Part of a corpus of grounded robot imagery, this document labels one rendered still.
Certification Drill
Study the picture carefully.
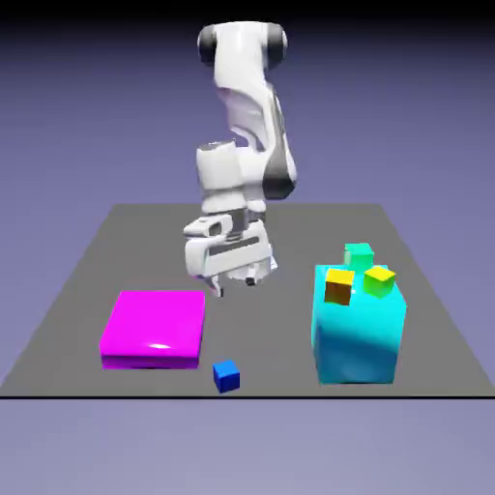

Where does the large cyan box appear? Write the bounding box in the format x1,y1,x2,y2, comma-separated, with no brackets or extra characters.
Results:
311,263,408,386

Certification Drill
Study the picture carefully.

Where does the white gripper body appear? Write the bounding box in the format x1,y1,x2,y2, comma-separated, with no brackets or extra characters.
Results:
184,220,274,280

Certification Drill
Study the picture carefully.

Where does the small blue cube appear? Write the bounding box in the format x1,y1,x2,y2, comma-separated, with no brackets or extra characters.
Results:
212,360,242,394

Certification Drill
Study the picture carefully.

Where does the small yellow-green cube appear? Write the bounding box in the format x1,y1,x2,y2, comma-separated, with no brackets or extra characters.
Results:
363,265,397,300

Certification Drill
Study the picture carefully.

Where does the large magenta box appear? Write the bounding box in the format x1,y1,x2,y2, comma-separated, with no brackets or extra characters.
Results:
99,289,207,370

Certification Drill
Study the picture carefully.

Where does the small orange cube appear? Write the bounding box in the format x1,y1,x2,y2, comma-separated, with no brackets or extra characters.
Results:
323,268,356,307

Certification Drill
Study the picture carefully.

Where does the small teal cube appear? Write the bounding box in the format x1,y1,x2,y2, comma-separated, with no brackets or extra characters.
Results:
343,242,375,275

